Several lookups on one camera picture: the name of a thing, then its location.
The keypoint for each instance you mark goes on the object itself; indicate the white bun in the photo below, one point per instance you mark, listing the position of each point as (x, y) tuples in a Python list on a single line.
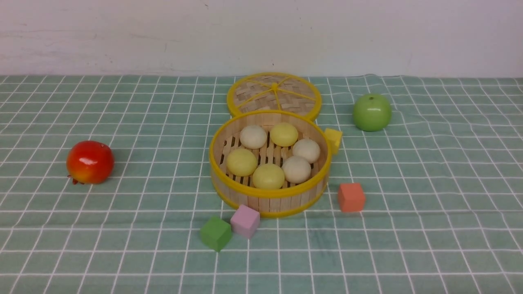
[(296, 170), (307, 149), (253, 137)]

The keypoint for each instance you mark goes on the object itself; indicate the yellow bun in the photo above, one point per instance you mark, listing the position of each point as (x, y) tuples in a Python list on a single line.
[(284, 134), (268, 176), (241, 162)]

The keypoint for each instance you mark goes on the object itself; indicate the yellow bun front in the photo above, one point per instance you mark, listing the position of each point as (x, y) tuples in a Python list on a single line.
[(268, 176)]

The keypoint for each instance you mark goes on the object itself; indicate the bamboo steamer tray yellow rim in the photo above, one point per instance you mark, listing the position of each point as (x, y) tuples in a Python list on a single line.
[(286, 201)]

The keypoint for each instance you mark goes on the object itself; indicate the woven bamboo steamer lid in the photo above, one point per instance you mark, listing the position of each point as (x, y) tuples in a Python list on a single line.
[(274, 91)]

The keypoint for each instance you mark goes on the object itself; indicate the yellow cube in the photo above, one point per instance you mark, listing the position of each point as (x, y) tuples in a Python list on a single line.
[(334, 137)]

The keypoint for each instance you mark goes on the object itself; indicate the pink cube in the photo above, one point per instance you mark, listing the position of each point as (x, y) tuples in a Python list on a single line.
[(245, 221)]

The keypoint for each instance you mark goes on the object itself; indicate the green cube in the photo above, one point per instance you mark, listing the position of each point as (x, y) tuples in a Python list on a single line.
[(216, 233)]

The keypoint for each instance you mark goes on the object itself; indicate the orange cube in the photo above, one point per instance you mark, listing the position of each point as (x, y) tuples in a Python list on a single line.
[(351, 197)]

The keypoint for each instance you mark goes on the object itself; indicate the green apple toy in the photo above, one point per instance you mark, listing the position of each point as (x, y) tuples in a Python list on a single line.
[(372, 112)]

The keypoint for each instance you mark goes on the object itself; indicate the red pomegranate toy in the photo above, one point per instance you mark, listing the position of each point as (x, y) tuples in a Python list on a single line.
[(90, 162)]

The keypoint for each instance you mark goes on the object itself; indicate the green checkered tablecloth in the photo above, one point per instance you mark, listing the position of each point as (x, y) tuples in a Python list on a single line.
[(443, 188)]

